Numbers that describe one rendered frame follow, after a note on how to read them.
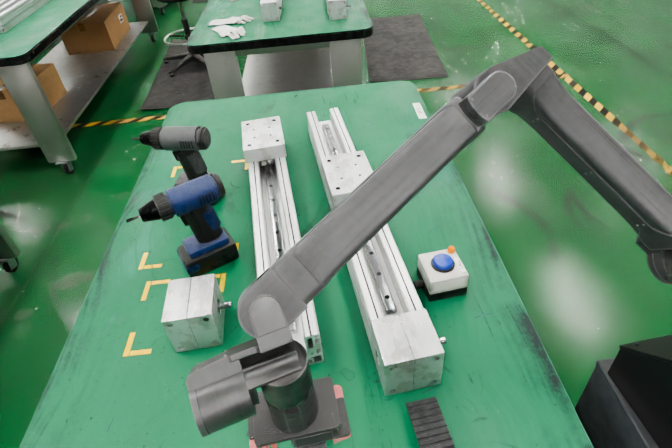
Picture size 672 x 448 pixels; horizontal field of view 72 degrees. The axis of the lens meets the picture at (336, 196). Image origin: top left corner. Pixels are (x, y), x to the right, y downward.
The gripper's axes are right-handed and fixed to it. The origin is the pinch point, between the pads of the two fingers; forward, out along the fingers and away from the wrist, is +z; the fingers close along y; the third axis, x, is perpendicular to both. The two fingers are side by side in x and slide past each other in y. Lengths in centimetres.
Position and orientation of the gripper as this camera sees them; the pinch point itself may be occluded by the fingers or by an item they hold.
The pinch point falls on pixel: (304, 442)
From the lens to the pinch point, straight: 70.0
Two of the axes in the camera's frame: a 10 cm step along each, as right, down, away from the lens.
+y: -9.8, 1.8, -0.9
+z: 0.9, 7.8, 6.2
